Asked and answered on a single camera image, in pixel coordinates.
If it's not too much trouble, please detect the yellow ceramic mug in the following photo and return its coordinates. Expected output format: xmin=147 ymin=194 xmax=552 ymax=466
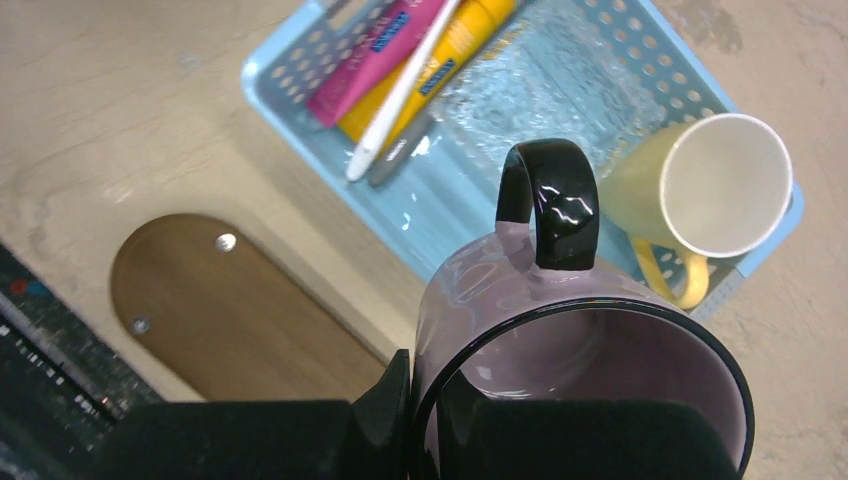
xmin=599 ymin=113 xmax=793 ymax=309

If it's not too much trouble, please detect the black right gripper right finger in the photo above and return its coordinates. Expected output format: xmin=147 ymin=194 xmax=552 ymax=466
xmin=437 ymin=373 xmax=741 ymax=479

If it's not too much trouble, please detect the pink toothpaste tube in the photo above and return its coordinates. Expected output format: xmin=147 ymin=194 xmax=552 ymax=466
xmin=307 ymin=0 xmax=443 ymax=127

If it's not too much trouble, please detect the dark wooden oval tray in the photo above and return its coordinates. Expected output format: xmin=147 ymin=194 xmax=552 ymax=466
xmin=110 ymin=213 xmax=385 ymax=401

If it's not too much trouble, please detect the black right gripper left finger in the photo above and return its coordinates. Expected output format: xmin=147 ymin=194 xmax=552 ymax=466
xmin=92 ymin=350 xmax=410 ymax=479

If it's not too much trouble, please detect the grey toothbrush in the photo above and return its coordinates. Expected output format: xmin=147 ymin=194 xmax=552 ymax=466
xmin=368 ymin=114 xmax=436 ymax=187

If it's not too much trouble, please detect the yellow toothpaste tube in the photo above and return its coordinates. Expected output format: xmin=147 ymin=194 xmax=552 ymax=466
xmin=337 ymin=0 xmax=519 ymax=143

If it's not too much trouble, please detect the clear textured glass dish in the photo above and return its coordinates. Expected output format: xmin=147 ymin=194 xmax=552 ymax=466
xmin=430 ymin=1 xmax=665 ymax=175

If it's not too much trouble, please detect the white toothbrush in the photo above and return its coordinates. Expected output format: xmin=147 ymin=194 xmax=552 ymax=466
xmin=345 ymin=0 xmax=461 ymax=182

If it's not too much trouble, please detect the purple mug with black handle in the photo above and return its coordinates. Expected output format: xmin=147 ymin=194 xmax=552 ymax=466
xmin=406 ymin=138 xmax=755 ymax=479

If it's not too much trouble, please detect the light blue perforated plastic basket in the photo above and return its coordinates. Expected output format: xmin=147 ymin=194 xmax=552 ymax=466
xmin=240 ymin=0 xmax=806 ymax=323

